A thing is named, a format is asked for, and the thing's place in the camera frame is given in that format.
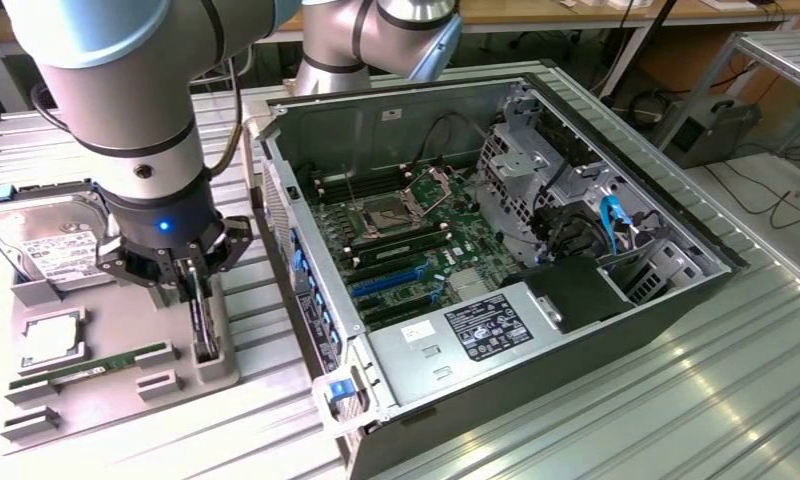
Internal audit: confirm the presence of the open black PC case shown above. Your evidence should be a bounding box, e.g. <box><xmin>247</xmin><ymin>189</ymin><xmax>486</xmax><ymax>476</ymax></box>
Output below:
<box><xmin>241</xmin><ymin>70</ymin><xmax>754</xmax><ymax>480</ymax></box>

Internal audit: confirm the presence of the aluminium frame table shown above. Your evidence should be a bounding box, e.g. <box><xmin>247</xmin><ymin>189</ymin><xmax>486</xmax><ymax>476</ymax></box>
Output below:
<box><xmin>658</xmin><ymin>30</ymin><xmax>800</xmax><ymax>153</ymax></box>

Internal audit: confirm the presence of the black wire bundle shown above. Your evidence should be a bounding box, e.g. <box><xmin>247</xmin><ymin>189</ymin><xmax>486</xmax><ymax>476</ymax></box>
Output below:
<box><xmin>530</xmin><ymin>204</ymin><xmax>608</xmax><ymax>263</ymax></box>

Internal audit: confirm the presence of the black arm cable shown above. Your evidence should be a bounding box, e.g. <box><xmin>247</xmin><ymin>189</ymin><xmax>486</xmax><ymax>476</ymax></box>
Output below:
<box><xmin>197</xmin><ymin>0</ymin><xmax>245</xmax><ymax>174</ymax></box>

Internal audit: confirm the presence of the CPU socket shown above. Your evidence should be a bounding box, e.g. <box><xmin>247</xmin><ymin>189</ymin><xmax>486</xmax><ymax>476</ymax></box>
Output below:
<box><xmin>362</xmin><ymin>194</ymin><xmax>418</xmax><ymax>238</ymax></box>

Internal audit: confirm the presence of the thin metal locking lever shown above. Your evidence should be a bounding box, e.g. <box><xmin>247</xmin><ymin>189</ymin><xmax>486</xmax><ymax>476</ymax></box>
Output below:
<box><xmin>344</xmin><ymin>163</ymin><xmax>360</xmax><ymax>213</ymax></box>

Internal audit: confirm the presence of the green RAM stick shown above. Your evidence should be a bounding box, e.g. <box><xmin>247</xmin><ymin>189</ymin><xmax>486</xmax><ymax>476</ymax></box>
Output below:
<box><xmin>8</xmin><ymin>349</ymin><xmax>139</xmax><ymax>390</ymax></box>

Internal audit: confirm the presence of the green motherboard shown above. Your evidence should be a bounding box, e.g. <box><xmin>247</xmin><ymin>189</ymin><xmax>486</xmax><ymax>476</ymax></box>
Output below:
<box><xmin>297</xmin><ymin>162</ymin><xmax>530</xmax><ymax>332</ymax></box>

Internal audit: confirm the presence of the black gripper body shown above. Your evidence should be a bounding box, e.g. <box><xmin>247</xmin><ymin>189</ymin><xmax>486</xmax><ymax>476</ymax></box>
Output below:
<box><xmin>99</xmin><ymin>168</ymin><xmax>228</xmax><ymax>287</ymax></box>

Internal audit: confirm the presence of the blue wire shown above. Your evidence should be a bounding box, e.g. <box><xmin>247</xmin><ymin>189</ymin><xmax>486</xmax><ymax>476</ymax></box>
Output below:
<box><xmin>599</xmin><ymin>194</ymin><xmax>638</xmax><ymax>257</ymax></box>

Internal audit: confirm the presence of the metal disk bay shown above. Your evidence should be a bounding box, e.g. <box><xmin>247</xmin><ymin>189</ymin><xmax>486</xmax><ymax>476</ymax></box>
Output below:
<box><xmin>476</xmin><ymin>121</ymin><xmax>578</xmax><ymax>236</ymax></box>

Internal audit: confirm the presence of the wooden desk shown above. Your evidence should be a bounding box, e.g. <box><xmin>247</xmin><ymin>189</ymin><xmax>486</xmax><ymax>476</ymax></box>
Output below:
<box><xmin>252</xmin><ymin>0</ymin><xmax>800</xmax><ymax>99</ymax></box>

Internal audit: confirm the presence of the black graphics card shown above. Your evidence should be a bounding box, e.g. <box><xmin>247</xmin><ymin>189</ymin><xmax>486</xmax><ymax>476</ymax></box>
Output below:
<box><xmin>184</xmin><ymin>259</ymin><xmax>223</xmax><ymax>363</ymax></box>

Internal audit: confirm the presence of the silver CPU chip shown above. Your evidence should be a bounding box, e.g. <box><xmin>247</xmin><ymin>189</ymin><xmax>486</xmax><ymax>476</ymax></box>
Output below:
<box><xmin>21</xmin><ymin>318</ymin><xmax>83</xmax><ymax>359</ymax></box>

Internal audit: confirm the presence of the grey parts rack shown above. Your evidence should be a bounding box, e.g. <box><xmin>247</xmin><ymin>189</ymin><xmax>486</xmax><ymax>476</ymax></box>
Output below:
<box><xmin>0</xmin><ymin>183</ymin><xmax>243</xmax><ymax>443</ymax></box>

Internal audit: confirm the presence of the black curved wire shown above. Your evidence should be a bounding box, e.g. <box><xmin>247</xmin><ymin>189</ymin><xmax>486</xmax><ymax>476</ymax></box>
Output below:
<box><xmin>420</xmin><ymin>112</ymin><xmax>490</xmax><ymax>162</ymax></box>

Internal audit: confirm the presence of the blue expansion slot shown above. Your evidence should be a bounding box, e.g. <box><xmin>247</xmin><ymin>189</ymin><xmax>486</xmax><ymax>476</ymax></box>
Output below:
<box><xmin>348</xmin><ymin>266</ymin><xmax>430</xmax><ymax>297</ymax></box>

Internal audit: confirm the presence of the installed black RAM stick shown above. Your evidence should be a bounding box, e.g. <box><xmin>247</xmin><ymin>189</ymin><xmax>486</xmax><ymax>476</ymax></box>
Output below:
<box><xmin>350</xmin><ymin>231</ymin><xmax>454</xmax><ymax>267</ymax></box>

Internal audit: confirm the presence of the grey box device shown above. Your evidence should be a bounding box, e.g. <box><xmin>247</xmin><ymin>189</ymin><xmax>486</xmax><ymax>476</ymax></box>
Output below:
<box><xmin>663</xmin><ymin>98</ymin><xmax>765</xmax><ymax>170</ymax></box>

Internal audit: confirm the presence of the silver chipset heatsink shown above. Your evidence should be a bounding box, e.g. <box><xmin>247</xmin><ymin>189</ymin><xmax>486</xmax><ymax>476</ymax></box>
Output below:
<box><xmin>448</xmin><ymin>268</ymin><xmax>503</xmax><ymax>297</ymax></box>

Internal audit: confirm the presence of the black plastic shroud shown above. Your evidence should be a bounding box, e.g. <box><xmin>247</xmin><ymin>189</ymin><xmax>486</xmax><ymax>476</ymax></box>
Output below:
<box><xmin>523</xmin><ymin>255</ymin><xmax>636</xmax><ymax>335</ymax></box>

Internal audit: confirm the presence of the metal socket cover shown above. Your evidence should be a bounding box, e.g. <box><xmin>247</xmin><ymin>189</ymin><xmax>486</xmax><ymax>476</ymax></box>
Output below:
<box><xmin>404</xmin><ymin>166</ymin><xmax>454</xmax><ymax>212</ymax></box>

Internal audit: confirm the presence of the silver power supply unit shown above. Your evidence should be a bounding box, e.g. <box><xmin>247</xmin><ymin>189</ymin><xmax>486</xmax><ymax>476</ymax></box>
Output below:
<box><xmin>364</xmin><ymin>282</ymin><xmax>564</xmax><ymax>407</ymax></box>

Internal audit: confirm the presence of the silver hard disk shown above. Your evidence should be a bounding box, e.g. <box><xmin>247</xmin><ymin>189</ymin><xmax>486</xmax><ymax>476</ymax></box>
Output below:
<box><xmin>0</xmin><ymin>193</ymin><xmax>120</xmax><ymax>293</ymax></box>

